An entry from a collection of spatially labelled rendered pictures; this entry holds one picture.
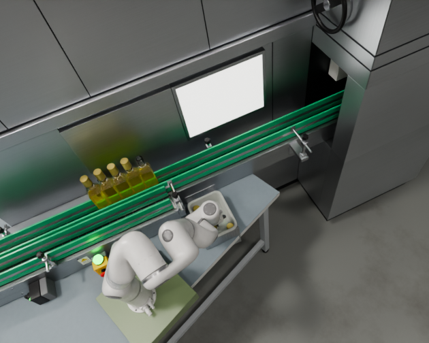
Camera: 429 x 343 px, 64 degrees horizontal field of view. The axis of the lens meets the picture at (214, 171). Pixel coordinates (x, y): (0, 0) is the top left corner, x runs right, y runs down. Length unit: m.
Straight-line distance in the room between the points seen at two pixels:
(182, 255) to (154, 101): 0.69
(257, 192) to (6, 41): 1.19
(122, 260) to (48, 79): 0.69
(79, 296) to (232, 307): 0.98
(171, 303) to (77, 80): 0.94
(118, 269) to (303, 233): 1.64
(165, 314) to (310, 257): 1.19
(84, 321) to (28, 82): 1.00
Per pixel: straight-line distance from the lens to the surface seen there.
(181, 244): 1.04
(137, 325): 1.54
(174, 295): 1.52
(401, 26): 1.40
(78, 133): 1.48
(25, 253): 1.76
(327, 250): 2.44
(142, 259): 1.00
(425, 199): 2.78
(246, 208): 1.69
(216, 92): 1.55
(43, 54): 1.31
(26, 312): 1.86
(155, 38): 1.34
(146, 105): 1.46
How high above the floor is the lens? 2.24
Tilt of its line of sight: 55 degrees down
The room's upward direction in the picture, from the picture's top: 14 degrees counter-clockwise
